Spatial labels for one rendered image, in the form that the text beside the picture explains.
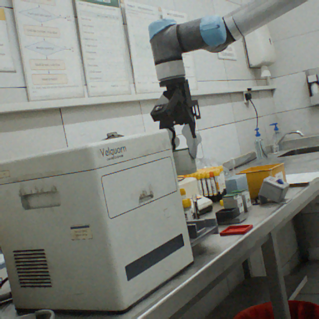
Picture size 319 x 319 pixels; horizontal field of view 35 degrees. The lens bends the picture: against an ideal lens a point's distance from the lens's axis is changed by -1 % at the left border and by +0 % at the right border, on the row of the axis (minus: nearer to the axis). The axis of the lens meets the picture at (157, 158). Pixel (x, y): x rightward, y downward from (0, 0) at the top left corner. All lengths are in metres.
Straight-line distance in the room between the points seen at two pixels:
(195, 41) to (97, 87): 0.77
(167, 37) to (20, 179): 0.55
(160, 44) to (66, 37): 0.65
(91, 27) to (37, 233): 1.20
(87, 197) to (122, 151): 0.12
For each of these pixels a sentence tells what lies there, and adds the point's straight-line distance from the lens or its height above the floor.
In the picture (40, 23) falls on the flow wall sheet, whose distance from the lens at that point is 1.81.
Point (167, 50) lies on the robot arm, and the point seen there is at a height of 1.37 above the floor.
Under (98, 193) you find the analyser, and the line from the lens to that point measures 0.87.
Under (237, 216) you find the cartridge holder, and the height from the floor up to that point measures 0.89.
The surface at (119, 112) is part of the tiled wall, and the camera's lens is 2.08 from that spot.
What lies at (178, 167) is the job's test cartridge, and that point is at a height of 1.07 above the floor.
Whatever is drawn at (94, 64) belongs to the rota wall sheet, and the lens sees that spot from 2.00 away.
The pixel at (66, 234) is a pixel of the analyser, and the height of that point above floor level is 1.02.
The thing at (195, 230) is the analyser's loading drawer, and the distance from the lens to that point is 1.19.
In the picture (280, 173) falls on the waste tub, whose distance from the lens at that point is 1.83.
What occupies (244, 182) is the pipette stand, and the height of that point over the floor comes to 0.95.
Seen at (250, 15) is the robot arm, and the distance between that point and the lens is 1.40.
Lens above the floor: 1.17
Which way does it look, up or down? 3 degrees down
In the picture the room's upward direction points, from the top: 11 degrees counter-clockwise
